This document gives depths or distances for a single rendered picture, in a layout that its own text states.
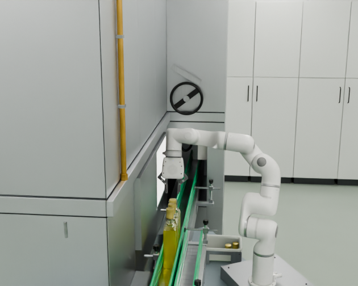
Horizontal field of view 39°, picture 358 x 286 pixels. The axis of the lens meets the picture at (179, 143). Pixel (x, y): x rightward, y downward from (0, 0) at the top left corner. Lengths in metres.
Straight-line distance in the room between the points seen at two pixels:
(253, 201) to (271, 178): 0.13
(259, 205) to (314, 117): 3.93
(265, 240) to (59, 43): 1.23
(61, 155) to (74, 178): 0.09
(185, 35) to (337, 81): 3.19
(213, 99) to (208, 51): 0.30
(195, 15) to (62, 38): 1.65
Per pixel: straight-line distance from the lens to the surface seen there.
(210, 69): 3.23
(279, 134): 6.14
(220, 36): 3.21
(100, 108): 1.67
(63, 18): 1.68
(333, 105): 6.16
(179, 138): 2.33
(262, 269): 2.37
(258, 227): 2.29
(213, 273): 2.63
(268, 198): 2.29
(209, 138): 2.41
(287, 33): 6.00
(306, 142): 6.21
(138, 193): 2.23
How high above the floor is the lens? 2.01
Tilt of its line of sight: 14 degrees down
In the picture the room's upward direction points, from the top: straight up
